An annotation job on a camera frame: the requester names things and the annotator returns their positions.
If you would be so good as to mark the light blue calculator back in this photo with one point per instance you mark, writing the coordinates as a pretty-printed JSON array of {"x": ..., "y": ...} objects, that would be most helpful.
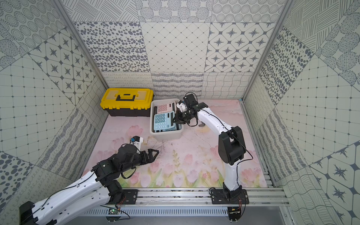
[{"x": 178, "y": 128}]

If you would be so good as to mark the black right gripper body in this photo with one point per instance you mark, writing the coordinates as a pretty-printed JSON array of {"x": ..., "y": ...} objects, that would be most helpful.
[{"x": 183, "y": 115}]

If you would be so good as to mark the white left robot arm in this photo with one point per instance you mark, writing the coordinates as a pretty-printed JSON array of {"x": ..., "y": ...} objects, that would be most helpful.
[{"x": 97, "y": 187}]

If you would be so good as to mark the yellow and black toolbox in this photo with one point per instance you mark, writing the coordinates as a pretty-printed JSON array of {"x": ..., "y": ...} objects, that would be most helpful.
[{"x": 127, "y": 102}]

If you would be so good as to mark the floral pink table mat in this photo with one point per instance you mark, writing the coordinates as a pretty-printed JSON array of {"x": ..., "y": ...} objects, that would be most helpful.
[{"x": 189, "y": 162}]

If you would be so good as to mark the white plastic storage box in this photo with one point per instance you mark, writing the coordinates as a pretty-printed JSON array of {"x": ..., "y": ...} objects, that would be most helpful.
[{"x": 164, "y": 136}]

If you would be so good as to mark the teal calculator face up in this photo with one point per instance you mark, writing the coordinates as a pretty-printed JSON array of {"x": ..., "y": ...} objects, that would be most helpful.
[{"x": 163, "y": 122}]

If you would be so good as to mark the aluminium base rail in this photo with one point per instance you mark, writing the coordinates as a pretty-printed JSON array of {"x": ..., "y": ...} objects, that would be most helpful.
[{"x": 178, "y": 202}]

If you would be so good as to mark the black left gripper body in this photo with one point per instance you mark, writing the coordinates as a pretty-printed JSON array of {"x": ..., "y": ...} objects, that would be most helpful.
[{"x": 145, "y": 156}]

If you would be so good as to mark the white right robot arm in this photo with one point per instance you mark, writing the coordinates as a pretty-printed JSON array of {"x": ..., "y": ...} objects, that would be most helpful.
[{"x": 231, "y": 144}]

